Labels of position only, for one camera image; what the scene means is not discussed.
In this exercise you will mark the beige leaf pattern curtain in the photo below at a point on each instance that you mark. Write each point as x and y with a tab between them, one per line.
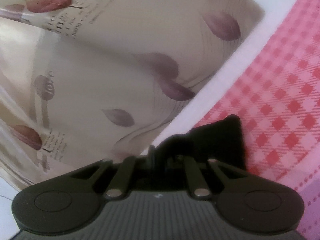
85	80

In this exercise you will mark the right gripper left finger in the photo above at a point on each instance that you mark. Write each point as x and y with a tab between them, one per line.
126	174

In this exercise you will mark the black printed small shirt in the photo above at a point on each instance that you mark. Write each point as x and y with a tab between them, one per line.
221	140

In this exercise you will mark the pink checked bed sheet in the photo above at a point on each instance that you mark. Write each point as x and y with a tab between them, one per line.
272	84

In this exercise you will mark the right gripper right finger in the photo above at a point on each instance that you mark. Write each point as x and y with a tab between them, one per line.
196	184

